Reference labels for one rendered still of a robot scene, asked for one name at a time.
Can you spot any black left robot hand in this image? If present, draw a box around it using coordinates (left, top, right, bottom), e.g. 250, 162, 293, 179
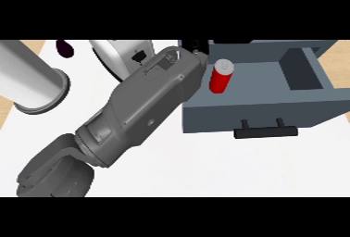
181, 39, 253, 56

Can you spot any red can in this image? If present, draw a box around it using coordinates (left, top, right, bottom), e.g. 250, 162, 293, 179
209, 58, 235, 94

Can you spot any blue-grey open drawer box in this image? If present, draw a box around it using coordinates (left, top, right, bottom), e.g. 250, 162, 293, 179
179, 39, 350, 107

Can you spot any blue-grey drawer front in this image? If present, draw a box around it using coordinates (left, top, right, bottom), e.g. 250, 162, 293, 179
182, 88, 350, 134

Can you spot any white rounded appliance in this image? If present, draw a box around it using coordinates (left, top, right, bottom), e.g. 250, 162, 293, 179
89, 40, 157, 83

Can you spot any dark purple eggplant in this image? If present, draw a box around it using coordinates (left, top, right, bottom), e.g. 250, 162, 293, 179
55, 40, 76, 59

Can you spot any white cylinder with grey rim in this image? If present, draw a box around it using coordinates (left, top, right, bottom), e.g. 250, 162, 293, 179
0, 40, 73, 116

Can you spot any black drawer handle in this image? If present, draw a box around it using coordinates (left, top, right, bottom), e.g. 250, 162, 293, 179
232, 118, 300, 140

